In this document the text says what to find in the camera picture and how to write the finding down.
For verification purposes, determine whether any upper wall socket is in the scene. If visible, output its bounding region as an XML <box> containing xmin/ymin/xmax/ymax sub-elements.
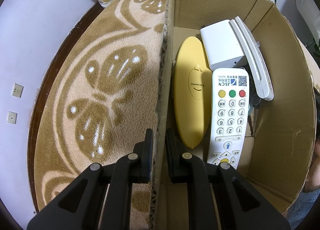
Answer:
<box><xmin>11</xmin><ymin>83</ymin><xmax>24</xmax><ymax>98</ymax></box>

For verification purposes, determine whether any white plug charger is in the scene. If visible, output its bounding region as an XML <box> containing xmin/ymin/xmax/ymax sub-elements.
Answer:
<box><xmin>200</xmin><ymin>20</ymin><xmax>247</xmax><ymax>71</ymax></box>

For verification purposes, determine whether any brown floral carpet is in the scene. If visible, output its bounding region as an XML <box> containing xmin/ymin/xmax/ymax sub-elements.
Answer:
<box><xmin>26</xmin><ymin>0</ymin><xmax>173</xmax><ymax>213</ymax></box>

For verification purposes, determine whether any wall socket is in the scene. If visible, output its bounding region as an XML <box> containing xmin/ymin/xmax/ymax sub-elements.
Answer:
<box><xmin>11</xmin><ymin>83</ymin><xmax>24</xmax><ymax>98</ymax></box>
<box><xmin>7</xmin><ymin>111</ymin><xmax>17</xmax><ymax>124</ymax></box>

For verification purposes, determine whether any lower wall socket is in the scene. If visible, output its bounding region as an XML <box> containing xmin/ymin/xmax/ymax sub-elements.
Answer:
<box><xmin>7</xmin><ymin>111</ymin><xmax>17</xmax><ymax>124</ymax></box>

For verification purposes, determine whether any white JSCN remote control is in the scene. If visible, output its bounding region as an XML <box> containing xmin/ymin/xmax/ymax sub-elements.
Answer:
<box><xmin>207</xmin><ymin>68</ymin><xmax>249</xmax><ymax>168</ymax></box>

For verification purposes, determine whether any yellow oval case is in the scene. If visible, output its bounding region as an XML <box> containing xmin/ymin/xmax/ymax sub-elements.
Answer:
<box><xmin>173</xmin><ymin>36</ymin><xmax>212</xmax><ymax>149</ymax></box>

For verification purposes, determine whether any brown cardboard box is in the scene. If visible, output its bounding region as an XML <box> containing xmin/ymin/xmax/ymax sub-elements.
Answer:
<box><xmin>149</xmin><ymin>0</ymin><xmax>317</xmax><ymax>229</ymax></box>

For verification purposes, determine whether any green cartoon pouch case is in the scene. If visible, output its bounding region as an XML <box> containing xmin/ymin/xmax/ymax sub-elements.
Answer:
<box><xmin>248</xmin><ymin>90</ymin><xmax>261</xmax><ymax>116</ymax></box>

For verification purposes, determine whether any person's hand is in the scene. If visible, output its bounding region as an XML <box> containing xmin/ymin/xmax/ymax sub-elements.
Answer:
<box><xmin>304</xmin><ymin>158</ymin><xmax>320</xmax><ymax>193</ymax></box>

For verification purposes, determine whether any white slim remote control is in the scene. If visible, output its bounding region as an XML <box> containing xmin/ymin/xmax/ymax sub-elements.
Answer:
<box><xmin>229</xmin><ymin>16</ymin><xmax>274</xmax><ymax>101</ymax></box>

